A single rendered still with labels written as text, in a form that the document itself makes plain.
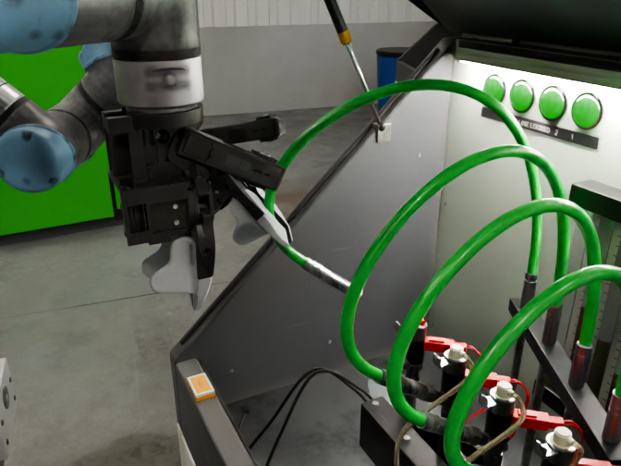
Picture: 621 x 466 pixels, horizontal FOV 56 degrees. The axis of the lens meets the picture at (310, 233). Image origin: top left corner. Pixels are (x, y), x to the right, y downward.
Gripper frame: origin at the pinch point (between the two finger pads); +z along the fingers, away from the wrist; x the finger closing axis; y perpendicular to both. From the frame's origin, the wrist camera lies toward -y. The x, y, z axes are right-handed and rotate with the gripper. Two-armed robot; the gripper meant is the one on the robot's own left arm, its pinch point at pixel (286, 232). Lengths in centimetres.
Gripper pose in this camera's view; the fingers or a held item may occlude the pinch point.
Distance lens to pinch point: 79.0
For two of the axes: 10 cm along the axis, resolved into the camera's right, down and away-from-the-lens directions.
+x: -1.5, 1.8, -9.7
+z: 6.6, 7.5, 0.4
